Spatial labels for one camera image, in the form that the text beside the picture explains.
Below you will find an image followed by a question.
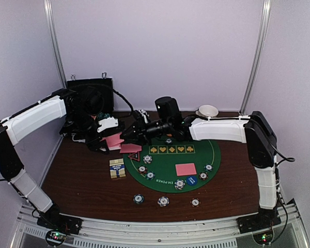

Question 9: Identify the teal chip stack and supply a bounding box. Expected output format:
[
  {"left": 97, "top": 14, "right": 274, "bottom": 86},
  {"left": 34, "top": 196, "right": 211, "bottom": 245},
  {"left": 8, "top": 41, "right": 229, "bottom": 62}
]
[{"left": 97, "top": 112, "right": 111, "bottom": 120}]

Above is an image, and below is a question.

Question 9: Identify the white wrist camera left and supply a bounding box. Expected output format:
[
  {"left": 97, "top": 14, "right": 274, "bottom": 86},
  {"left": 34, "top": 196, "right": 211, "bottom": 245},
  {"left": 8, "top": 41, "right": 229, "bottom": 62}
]
[{"left": 97, "top": 117, "right": 118, "bottom": 133}]

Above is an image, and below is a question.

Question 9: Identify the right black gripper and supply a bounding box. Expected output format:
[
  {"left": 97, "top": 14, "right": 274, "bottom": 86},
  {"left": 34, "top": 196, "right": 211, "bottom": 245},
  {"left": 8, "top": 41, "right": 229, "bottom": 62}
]
[{"left": 120, "top": 116, "right": 172, "bottom": 146}]

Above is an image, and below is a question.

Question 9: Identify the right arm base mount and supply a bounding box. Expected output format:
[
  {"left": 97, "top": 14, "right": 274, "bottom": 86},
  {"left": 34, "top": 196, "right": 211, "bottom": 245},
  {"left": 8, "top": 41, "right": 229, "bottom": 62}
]
[{"left": 237, "top": 212, "right": 282, "bottom": 234}]

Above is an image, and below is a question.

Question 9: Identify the green blue chip mat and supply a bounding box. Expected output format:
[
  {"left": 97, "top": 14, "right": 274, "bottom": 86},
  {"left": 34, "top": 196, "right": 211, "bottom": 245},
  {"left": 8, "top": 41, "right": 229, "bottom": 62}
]
[
  {"left": 146, "top": 172, "right": 156, "bottom": 180},
  {"left": 165, "top": 138, "right": 173, "bottom": 145},
  {"left": 204, "top": 164, "right": 213, "bottom": 172}
]

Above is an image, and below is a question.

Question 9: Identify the pink backed card deck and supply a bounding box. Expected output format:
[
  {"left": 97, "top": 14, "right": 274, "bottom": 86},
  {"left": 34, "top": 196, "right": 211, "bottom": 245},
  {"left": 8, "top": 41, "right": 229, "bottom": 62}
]
[{"left": 102, "top": 132, "right": 124, "bottom": 151}]

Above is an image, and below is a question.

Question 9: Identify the brown red chip stack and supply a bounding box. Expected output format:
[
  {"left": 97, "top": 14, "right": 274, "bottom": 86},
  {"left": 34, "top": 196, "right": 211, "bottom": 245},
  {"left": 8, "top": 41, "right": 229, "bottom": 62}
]
[{"left": 191, "top": 198, "right": 200, "bottom": 207}]

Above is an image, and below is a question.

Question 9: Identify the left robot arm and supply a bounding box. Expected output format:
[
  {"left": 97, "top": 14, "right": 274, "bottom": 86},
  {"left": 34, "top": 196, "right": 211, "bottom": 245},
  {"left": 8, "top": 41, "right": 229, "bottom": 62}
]
[{"left": 0, "top": 86, "right": 109, "bottom": 229}]

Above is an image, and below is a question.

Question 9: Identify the red black triangular button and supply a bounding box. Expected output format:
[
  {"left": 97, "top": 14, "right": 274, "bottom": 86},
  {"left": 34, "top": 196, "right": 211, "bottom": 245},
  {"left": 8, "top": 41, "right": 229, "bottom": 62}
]
[{"left": 128, "top": 151, "right": 140, "bottom": 162}]

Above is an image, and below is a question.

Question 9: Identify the blue round blind button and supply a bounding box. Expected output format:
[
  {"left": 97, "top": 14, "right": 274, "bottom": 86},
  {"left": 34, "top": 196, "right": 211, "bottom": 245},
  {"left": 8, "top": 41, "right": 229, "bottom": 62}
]
[{"left": 185, "top": 176, "right": 198, "bottom": 186}]

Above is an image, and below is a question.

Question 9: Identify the round green poker mat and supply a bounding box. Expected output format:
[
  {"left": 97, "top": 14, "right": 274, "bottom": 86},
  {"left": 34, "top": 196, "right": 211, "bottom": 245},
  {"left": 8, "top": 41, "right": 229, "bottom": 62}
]
[{"left": 123, "top": 135, "right": 221, "bottom": 193}]

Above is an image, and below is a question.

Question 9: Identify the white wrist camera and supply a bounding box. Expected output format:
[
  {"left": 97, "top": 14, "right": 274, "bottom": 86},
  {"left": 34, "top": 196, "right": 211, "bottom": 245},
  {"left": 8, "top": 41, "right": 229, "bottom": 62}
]
[
  {"left": 97, "top": 117, "right": 118, "bottom": 133},
  {"left": 137, "top": 109, "right": 151, "bottom": 123}
]

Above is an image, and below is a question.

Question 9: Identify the blue chip stack mat bottom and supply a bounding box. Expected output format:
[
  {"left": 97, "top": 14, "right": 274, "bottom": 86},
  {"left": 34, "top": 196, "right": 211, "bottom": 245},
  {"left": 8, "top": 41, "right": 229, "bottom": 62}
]
[{"left": 174, "top": 179, "right": 185, "bottom": 190}]

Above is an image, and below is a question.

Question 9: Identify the green blue chip mat top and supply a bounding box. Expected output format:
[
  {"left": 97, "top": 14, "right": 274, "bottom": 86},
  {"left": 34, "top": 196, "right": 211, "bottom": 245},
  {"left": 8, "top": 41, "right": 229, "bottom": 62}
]
[{"left": 165, "top": 138, "right": 173, "bottom": 145}]

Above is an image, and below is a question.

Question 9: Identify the dark blue chip stack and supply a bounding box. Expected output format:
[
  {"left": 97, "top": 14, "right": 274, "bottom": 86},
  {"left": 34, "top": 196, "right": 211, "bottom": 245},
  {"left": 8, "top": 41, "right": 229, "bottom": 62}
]
[{"left": 133, "top": 194, "right": 145, "bottom": 205}]

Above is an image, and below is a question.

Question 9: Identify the gold card deck box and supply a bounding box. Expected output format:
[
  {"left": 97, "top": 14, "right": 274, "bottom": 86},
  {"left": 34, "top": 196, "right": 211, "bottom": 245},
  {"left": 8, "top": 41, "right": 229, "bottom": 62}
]
[{"left": 109, "top": 158, "right": 126, "bottom": 179}]

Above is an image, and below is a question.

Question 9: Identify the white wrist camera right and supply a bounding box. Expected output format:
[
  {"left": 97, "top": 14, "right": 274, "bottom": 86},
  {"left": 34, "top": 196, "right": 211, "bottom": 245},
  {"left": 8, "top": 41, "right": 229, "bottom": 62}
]
[{"left": 137, "top": 109, "right": 151, "bottom": 123}]

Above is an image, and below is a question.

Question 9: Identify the black chip carrying case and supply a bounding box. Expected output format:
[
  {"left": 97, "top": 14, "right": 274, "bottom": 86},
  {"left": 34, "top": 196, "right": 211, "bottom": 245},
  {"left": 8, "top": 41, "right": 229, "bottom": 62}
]
[{"left": 60, "top": 78, "right": 114, "bottom": 136}]

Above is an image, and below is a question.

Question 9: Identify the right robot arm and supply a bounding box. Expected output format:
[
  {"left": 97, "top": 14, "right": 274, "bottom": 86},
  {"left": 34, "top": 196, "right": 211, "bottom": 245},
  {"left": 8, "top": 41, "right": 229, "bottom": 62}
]
[{"left": 120, "top": 97, "right": 278, "bottom": 228}]

